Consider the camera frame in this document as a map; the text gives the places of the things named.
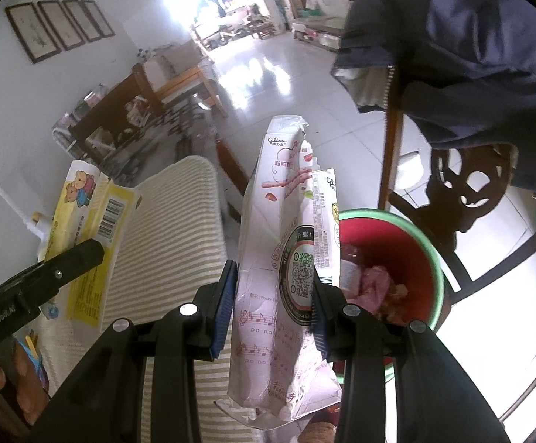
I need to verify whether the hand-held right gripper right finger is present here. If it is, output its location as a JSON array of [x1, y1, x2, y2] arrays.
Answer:
[[311, 279, 512, 443]]

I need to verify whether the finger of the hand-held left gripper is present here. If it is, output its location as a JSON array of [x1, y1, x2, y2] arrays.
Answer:
[[16, 239, 105, 310]]

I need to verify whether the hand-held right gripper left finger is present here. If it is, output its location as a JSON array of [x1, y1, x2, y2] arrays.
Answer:
[[27, 260, 240, 443]]

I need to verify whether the yellow snack box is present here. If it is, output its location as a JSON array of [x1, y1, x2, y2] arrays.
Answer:
[[41, 159, 142, 333]]

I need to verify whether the pink foil wrapper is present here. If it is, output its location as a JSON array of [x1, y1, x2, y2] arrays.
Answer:
[[355, 264, 395, 310]]

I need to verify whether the printed paper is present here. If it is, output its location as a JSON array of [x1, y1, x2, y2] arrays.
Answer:
[[374, 284, 409, 324]]

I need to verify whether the red bin with green rim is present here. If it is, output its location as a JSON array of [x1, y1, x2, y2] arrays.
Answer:
[[337, 207, 448, 381]]

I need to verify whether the person's left hand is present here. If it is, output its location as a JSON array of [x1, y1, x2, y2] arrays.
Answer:
[[0, 341, 49, 425]]

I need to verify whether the blue plastic item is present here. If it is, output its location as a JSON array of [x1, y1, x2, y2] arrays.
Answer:
[[14, 332, 49, 379]]

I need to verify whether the beige striped table cloth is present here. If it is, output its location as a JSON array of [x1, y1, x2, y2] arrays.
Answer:
[[37, 156, 250, 443]]

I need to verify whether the metal stepladder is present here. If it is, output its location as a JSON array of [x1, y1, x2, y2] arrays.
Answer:
[[52, 115, 93, 153]]

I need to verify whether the dark carved wooden chair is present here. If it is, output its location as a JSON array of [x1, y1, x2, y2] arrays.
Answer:
[[379, 67, 536, 425]]

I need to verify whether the small white object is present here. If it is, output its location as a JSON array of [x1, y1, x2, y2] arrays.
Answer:
[[395, 150, 423, 190]]

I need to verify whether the grey patterned rug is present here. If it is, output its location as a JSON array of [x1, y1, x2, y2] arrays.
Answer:
[[106, 102, 225, 181]]

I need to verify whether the wooden bench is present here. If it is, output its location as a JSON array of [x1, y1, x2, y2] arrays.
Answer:
[[69, 60, 228, 158]]

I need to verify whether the cardboard box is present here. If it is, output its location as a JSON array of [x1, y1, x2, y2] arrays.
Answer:
[[145, 41, 204, 88]]

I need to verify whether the small wooden chair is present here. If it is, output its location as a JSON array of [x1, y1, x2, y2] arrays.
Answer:
[[249, 4, 273, 40]]

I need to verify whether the wooden television stand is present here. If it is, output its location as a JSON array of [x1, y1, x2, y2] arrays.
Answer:
[[293, 16, 347, 51]]

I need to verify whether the navy blue jacket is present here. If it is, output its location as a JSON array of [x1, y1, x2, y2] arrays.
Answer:
[[331, 0, 536, 195]]

